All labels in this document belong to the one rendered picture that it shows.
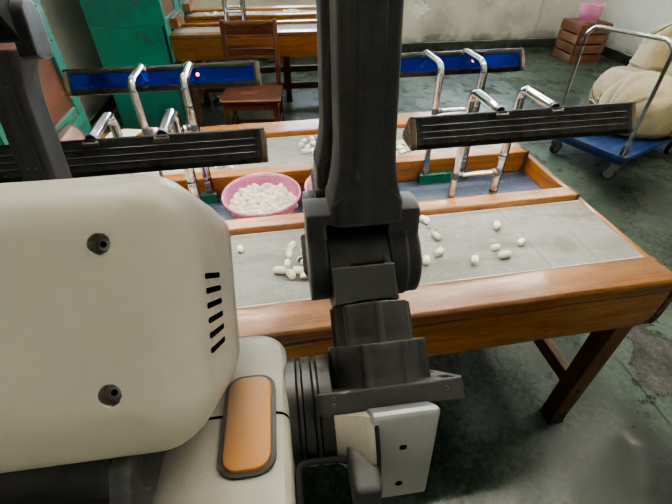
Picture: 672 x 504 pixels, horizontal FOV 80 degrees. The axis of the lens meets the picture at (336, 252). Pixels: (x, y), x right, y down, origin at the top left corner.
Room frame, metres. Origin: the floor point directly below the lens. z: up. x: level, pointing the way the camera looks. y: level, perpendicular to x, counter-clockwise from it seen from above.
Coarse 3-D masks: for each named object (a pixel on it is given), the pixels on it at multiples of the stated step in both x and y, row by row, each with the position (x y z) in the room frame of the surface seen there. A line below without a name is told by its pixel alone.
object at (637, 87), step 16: (624, 80) 3.11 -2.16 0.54; (640, 80) 3.01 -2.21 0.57; (656, 80) 2.98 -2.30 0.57; (608, 96) 3.06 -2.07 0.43; (624, 96) 2.93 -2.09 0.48; (640, 96) 2.85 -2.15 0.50; (656, 96) 2.82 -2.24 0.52; (640, 112) 2.76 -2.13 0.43; (656, 112) 2.72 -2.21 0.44; (640, 128) 2.73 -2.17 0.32; (656, 128) 2.71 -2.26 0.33
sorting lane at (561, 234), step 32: (448, 224) 1.02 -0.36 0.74; (480, 224) 1.02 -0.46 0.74; (512, 224) 1.02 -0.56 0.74; (544, 224) 1.02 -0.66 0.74; (576, 224) 1.02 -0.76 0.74; (256, 256) 0.86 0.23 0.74; (448, 256) 0.86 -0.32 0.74; (480, 256) 0.86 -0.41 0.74; (512, 256) 0.86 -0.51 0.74; (544, 256) 0.86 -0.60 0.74; (576, 256) 0.86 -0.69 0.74; (608, 256) 0.86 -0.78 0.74; (640, 256) 0.86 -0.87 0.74; (256, 288) 0.74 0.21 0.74; (288, 288) 0.74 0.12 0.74
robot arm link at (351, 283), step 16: (336, 240) 0.28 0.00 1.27; (352, 240) 0.28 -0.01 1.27; (368, 240) 0.28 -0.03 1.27; (384, 240) 0.28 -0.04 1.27; (336, 256) 0.26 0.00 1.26; (352, 256) 0.26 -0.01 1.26; (368, 256) 0.27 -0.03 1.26; (384, 256) 0.27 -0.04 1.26; (336, 272) 0.25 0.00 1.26; (352, 272) 0.25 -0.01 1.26; (368, 272) 0.25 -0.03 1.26; (384, 272) 0.25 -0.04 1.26; (336, 288) 0.23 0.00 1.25; (352, 288) 0.24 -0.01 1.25; (368, 288) 0.24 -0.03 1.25; (384, 288) 0.24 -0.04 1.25; (336, 304) 0.22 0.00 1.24
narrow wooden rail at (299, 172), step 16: (400, 160) 1.40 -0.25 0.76; (416, 160) 1.40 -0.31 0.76; (432, 160) 1.41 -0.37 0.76; (448, 160) 1.42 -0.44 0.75; (480, 160) 1.44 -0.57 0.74; (496, 160) 1.45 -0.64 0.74; (512, 160) 1.47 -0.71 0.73; (176, 176) 1.28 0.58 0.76; (224, 176) 1.28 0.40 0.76; (240, 176) 1.28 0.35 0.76; (288, 176) 1.31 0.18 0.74; (304, 176) 1.32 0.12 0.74; (400, 176) 1.39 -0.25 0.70; (416, 176) 1.40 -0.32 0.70
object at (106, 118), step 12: (168, 108) 0.99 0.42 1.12; (108, 120) 0.93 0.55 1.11; (168, 120) 0.92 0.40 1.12; (180, 120) 1.01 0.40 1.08; (96, 132) 0.85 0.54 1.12; (120, 132) 0.98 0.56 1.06; (168, 132) 0.87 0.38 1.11; (180, 132) 1.01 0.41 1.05; (84, 144) 0.81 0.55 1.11; (96, 144) 0.82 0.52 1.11; (192, 180) 1.00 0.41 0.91; (192, 192) 1.00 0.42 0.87
